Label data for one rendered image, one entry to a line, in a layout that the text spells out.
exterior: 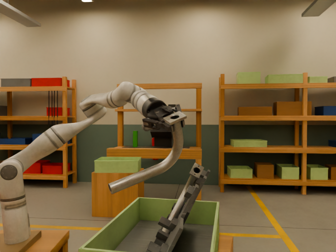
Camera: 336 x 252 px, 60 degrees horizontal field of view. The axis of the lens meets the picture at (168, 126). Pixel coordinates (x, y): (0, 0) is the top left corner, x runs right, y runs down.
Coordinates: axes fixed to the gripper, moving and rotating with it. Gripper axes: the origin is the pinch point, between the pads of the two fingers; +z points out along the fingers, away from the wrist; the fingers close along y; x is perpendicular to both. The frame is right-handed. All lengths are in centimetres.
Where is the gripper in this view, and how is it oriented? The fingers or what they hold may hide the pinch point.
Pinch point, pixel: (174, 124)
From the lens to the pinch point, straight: 83.3
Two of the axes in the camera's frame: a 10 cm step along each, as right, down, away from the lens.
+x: 1.6, 8.5, 5.0
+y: 8.5, -3.8, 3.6
